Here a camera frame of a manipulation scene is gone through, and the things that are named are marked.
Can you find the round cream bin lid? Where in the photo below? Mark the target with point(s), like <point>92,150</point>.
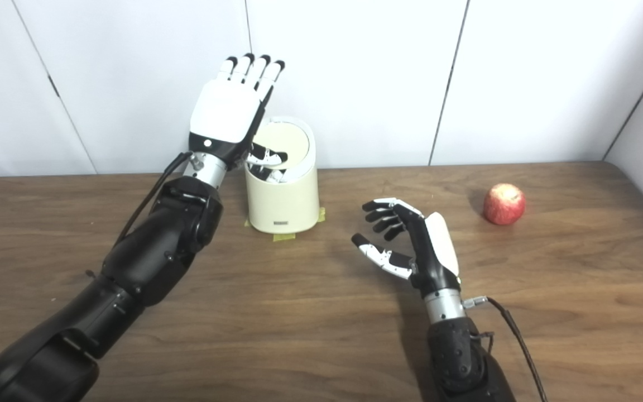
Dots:
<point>291,138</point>

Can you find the wide yellow tape piece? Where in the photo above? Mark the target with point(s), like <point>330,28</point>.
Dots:
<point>284,237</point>

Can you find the red apple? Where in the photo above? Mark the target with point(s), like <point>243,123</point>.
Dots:
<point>504,204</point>

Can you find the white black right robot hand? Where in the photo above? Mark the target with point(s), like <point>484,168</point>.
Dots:
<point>433,262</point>

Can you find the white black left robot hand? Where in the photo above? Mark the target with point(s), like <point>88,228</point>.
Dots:
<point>224,111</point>

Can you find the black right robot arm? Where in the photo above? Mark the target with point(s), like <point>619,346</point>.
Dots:
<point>461,357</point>

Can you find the cream-colored bin body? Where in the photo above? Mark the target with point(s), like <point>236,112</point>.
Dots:
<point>285,204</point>

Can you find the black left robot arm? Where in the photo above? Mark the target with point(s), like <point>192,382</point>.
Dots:
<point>154,251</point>

